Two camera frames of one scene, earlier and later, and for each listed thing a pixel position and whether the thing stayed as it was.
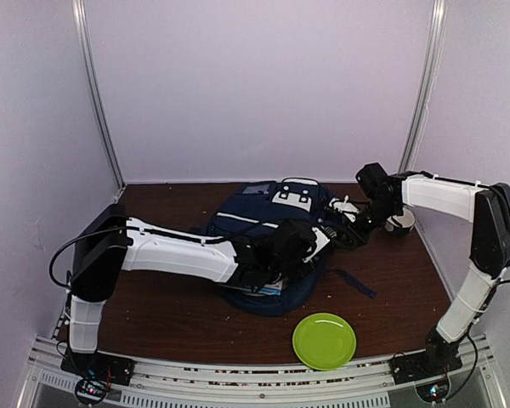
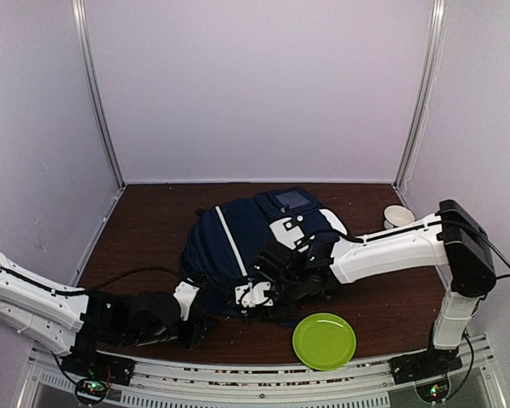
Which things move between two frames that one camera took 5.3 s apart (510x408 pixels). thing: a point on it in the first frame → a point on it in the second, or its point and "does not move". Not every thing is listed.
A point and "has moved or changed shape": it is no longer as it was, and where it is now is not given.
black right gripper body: (360, 235) → (289, 312)
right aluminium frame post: (433, 55) does not move
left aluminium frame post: (81, 23) does not move
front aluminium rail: (479, 385) does not move
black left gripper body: (280, 272) → (189, 339)
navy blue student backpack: (256, 206) has moved or changed shape
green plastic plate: (324, 342) does not move
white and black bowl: (402, 223) does not move
